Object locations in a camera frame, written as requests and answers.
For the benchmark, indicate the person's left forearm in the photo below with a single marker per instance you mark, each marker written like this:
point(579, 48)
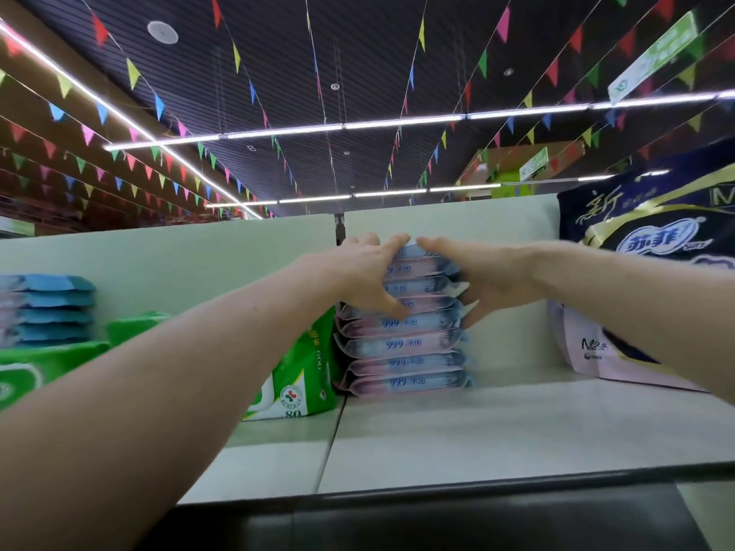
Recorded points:
point(126, 430)

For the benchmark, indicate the person's right hand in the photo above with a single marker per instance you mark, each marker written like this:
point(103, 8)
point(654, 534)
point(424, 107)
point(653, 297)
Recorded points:
point(500, 275)

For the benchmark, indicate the pink white pack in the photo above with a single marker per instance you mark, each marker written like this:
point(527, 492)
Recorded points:
point(597, 344)

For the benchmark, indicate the round white ceiling fixture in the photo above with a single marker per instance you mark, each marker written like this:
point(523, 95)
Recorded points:
point(162, 32)

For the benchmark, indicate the diagonal ceiling light strip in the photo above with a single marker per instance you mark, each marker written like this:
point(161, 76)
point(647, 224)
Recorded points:
point(138, 137)

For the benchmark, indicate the person's left hand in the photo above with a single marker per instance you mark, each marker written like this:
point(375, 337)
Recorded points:
point(362, 275)

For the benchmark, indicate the person's right forearm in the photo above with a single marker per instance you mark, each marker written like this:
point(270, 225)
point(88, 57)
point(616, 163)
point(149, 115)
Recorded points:
point(655, 321)

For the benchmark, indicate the green wall sign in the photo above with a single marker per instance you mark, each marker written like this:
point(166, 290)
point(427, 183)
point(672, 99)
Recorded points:
point(14, 226)

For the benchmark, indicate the white green hanging sign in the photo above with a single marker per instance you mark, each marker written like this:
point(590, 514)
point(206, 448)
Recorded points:
point(655, 57)

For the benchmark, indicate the short ceiling light strip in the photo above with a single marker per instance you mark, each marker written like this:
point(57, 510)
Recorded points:
point(391, 193)

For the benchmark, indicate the green yellow store sign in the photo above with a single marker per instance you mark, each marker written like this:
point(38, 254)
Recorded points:
point(505, 172)

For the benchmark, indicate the dark blue gold pad packet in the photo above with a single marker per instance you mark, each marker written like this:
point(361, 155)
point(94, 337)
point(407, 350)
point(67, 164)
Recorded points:
point(666, 223)

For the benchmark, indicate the metal store shelving unit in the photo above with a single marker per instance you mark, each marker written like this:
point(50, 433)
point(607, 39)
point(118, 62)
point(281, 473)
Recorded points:
point(482, 424)

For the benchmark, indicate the long ceiling light strip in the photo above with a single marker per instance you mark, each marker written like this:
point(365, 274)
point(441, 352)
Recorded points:
point(402, 120)

